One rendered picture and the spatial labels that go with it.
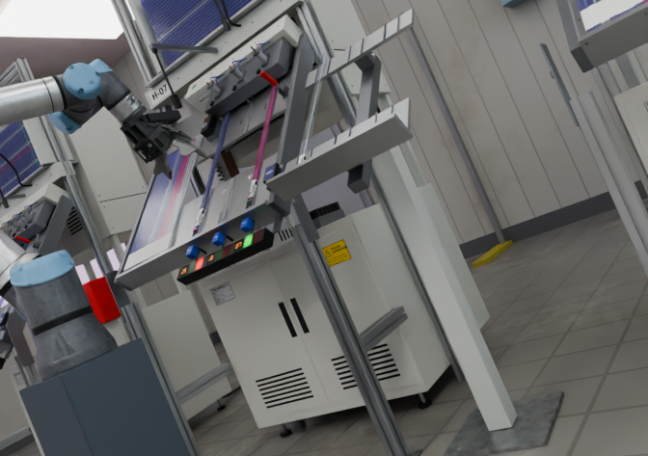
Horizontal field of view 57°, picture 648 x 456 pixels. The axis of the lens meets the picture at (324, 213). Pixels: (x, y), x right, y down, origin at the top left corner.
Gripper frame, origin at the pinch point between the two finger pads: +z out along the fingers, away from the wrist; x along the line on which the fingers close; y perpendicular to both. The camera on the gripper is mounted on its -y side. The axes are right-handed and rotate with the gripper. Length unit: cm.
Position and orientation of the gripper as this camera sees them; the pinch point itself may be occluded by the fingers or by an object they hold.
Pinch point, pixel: (190, 167)
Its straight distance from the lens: 165.8
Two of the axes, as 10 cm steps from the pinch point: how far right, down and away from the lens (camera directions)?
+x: 7.6, -3.5, -5.5
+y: -2.5, 6.2, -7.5
